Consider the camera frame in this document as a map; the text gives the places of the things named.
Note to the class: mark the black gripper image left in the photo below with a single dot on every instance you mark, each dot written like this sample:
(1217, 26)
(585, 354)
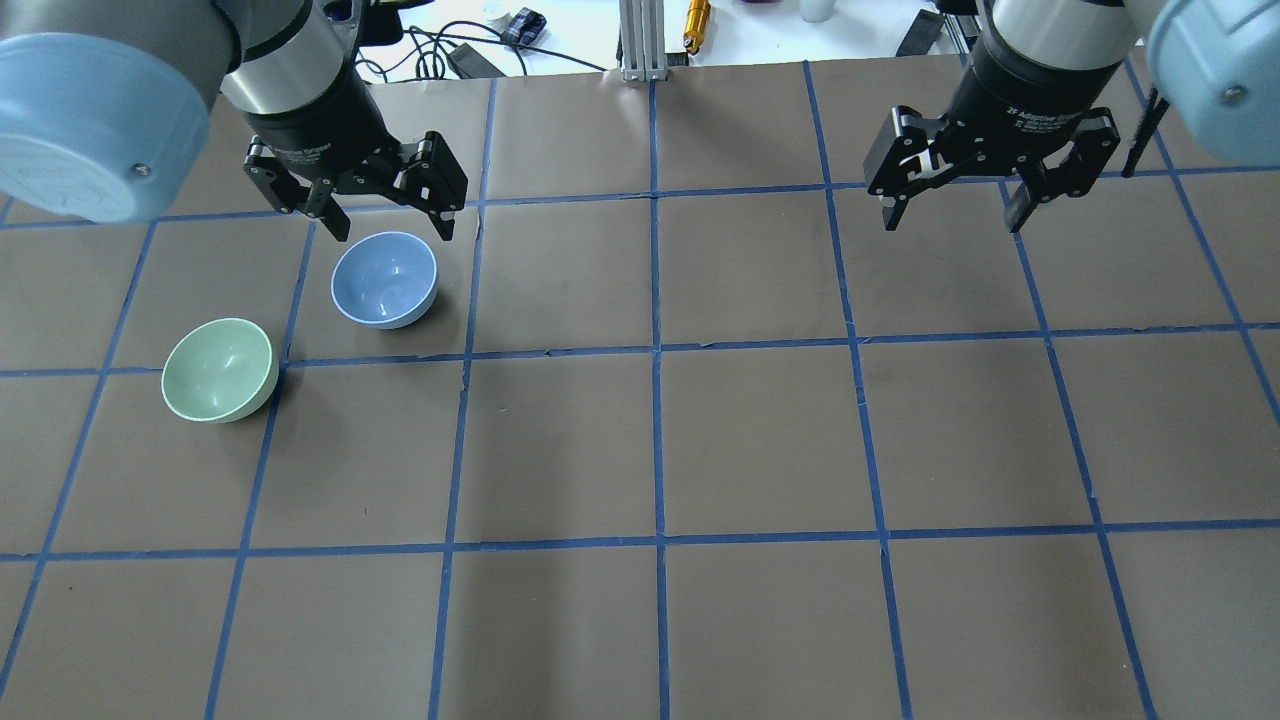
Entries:
(312, 120)

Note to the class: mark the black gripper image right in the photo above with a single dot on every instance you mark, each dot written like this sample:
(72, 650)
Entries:
(1030, 98)

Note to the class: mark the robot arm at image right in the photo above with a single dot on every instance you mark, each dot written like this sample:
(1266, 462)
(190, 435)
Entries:
(1215, 62)

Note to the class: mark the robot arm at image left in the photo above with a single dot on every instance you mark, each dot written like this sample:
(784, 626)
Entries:
(105, 108)

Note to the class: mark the blue bowl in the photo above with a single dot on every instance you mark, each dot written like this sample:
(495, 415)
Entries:
(386, 281)

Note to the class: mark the green bowl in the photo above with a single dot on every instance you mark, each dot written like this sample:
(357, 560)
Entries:
(222, 371)

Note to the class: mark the black power adapter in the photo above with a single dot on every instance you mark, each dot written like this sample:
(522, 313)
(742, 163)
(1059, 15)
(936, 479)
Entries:
(467, 63)

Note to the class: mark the white cup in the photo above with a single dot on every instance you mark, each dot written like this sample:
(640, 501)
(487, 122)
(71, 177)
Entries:
(816, 11)

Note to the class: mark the orange cylindrical tool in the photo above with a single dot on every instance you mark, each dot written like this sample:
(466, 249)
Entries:
(696, 23)

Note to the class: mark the aluminium extrusion post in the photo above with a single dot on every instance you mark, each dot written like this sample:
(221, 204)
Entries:
(643, 41)

